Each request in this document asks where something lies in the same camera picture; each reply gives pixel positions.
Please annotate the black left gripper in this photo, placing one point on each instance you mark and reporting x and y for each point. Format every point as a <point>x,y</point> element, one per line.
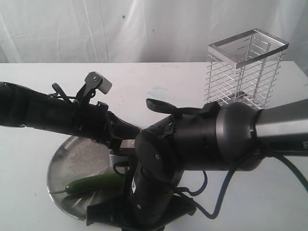
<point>95,122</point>

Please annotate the green cucumber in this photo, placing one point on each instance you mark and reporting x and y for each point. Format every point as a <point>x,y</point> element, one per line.
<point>92,183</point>

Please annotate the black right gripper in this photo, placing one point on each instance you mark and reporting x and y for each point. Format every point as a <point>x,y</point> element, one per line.
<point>118,213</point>

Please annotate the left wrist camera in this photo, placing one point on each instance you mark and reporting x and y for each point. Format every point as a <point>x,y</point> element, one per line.
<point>95,80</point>

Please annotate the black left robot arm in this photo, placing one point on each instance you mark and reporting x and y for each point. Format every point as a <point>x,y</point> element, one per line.
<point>23,107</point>

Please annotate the chrome wire utensil holder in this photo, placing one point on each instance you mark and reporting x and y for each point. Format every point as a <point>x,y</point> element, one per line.
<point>243,68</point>

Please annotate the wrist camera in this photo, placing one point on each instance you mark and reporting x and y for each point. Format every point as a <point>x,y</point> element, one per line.
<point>95,80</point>
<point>120,156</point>

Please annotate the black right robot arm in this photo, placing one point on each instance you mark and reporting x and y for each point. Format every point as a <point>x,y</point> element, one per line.
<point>230,138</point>

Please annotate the round steel plate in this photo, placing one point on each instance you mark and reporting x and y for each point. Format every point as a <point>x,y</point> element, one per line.
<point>75,159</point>

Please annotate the white backdrop curtain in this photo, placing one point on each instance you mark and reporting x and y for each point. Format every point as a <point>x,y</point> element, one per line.
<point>126,31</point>

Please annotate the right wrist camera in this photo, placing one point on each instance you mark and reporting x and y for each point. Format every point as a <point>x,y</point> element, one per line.
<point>120,156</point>

